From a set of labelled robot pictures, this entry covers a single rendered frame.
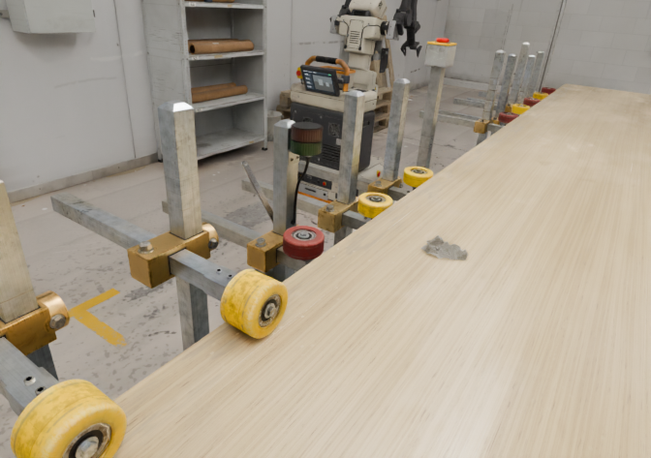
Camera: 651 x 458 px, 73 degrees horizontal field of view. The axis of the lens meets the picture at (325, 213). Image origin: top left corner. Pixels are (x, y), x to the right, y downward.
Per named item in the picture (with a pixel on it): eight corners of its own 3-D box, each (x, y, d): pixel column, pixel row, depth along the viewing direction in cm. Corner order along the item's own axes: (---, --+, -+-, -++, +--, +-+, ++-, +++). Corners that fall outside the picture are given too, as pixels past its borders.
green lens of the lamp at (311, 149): (283, 150, 83) (283, 138, 82) (302, 143, 87) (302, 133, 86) (309, 158, 80) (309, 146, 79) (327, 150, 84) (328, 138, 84)
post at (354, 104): (331, 268, 122) (345, 90, 101) (338, 263, 125) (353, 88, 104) (342, 273, 120) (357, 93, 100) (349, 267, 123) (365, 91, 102)
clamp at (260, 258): (246, 264, 91) (246, 243, 88) (288, 240, 101) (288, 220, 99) (267, 274, 88) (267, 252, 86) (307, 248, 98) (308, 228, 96)
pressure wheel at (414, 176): (405, 214, 123) (411, 174, 118) (394, 201, 130) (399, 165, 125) (432, 212, 125) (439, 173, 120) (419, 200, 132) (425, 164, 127)
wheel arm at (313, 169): (294, 173, 146) (294, 161, 144) (300, 170, 149) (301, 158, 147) (417, 210, 125) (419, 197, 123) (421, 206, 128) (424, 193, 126)
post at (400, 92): (375, 234, 141) (393, 78, 120) (380, 230, 144) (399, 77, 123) (385, 237, 139) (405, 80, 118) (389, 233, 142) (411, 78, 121)
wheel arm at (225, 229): (162, 215, 108) (160, 198, 106) (173, 210, 111) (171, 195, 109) (305, 279, 87) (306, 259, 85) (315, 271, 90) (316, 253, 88)
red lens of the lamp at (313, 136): (283, 137, 82) (283, 126, 81) (302, 131, 86) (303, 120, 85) (309, 144, 79) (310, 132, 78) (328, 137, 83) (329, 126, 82)
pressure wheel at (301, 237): (273, 284, 89) (274, 233, 84) (297, 266, 95) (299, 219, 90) (305, 298, 85) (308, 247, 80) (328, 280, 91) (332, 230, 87)
